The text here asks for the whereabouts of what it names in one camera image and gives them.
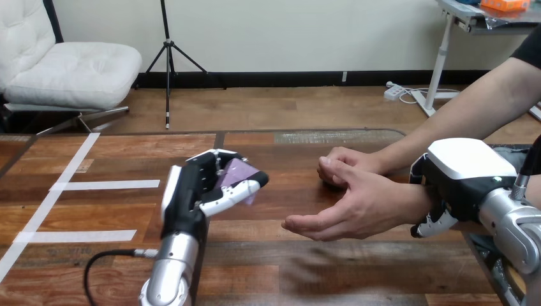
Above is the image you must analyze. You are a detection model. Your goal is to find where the white cushioned chair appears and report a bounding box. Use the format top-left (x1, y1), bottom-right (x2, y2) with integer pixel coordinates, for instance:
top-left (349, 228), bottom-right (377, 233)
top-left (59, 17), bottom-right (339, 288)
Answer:
top-left (0, 0), bottom-right (144, 137)

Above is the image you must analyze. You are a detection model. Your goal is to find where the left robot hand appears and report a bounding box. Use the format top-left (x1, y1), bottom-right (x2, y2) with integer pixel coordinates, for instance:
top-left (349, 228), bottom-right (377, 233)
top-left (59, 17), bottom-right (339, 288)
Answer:
top-left (159, 149), bottom-right (270, 242)

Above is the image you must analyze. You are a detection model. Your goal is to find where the person's body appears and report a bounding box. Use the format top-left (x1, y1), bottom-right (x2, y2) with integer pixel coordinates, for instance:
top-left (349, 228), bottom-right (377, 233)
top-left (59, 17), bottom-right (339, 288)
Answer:
top-left (464, 24), bottom-right (541, 306)

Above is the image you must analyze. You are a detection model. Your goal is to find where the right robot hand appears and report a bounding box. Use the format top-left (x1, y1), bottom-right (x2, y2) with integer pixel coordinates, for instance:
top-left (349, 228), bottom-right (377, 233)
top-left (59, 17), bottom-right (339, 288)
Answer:
top-left (408, 137), bottom-right (519, 240)

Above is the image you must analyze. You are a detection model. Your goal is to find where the person's hand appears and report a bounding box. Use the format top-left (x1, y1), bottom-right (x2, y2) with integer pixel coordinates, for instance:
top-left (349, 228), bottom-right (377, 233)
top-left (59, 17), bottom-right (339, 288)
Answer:
top-left (316, 146), bottom-right (388, 189)
top-left (281, 156), bottom-right (429, 243)

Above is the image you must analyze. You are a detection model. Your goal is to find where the black tripod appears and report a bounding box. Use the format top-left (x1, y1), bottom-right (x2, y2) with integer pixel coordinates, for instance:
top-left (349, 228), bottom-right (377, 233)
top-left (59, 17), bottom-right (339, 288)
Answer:
top-left (134, 0), bottom-right (228, 130)

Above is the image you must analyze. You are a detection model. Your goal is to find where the white desk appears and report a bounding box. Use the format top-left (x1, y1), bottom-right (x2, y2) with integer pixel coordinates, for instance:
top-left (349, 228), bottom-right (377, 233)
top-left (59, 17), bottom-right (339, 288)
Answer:
top-left (410, 0), bottom-right (541, 123)

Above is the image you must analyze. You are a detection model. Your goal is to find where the tangle of cables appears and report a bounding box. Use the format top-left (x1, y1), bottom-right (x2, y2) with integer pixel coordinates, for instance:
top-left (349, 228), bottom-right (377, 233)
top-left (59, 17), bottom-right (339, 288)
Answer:
top-left (398, 86), bottom-right (461, 106)

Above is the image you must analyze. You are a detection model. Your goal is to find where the purple block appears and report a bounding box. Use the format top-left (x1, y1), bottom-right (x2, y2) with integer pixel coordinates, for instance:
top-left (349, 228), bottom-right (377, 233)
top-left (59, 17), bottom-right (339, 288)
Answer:
top-left (213, 157), bottom-right (261, 207)

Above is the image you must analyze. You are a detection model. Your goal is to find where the black cable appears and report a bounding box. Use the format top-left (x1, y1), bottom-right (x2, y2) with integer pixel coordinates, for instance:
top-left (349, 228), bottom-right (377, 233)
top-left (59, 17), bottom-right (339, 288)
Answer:
top-left (82, 249), bottom-right (159, 306)
top-left (508, 134), bottom-right (541, 202)

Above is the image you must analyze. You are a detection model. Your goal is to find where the orange thing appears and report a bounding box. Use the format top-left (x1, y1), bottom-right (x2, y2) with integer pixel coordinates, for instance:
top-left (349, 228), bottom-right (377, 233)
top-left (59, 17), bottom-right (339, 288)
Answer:
top-left (480, 0), bottom-right (531, 13)

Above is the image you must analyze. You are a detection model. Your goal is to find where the white power strip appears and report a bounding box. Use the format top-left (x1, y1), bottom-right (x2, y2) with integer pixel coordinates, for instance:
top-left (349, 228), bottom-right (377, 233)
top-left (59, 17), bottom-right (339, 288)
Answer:
top-left (383, 82), bottom-right (407, 102)

